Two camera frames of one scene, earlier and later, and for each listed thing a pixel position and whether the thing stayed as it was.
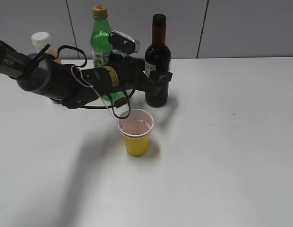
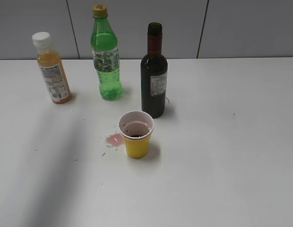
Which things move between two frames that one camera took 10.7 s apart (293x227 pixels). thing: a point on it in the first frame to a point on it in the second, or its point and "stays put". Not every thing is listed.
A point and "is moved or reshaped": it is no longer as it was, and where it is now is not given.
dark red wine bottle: (158, 58) is moved or reshaped
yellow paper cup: (136, 129) stays put
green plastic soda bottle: (100, 45) stays put
